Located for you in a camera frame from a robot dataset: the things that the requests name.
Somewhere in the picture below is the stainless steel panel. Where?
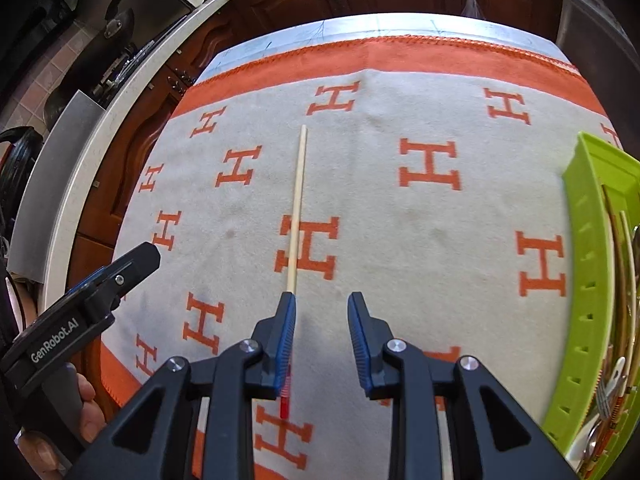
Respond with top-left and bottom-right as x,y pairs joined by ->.
10,90 -> 109,282

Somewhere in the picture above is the pale blue table cover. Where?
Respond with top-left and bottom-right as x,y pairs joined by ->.
192,12 -> 576,83

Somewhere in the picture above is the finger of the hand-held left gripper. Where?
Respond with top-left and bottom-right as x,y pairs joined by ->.
62,241 -> 162,313

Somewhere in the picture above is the gas stove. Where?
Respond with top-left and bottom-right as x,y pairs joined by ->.
85,35 -> 171,111

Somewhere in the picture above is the orange grey printed blanket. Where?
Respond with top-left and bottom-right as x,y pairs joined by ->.
100,35 -> 640,480

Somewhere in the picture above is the hanging plastic bag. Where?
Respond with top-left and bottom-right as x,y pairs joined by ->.
459,0 -> 489,22

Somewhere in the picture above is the white ceramic spoon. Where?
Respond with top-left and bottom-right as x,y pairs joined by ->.
607,356 -> 629,386

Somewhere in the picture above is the black red appliance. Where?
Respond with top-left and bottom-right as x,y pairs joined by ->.
0,126 -> 44,223

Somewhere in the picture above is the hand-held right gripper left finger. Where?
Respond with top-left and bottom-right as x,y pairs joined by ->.
65,291 -> 299,480

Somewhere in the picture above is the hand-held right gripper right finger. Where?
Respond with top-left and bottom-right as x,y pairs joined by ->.
347,291 -> 581,480

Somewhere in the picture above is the person's left hand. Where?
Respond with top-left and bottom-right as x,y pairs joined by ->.
15,367 -> 108,473

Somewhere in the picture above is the brown wooden chopstick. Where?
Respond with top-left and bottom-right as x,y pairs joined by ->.
600,184 -> 632,361

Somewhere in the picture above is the green plastic tray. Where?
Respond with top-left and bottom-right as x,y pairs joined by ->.
542,131 -> 640,478

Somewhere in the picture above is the black wok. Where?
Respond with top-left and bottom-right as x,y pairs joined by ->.
95,0 -> 141,46

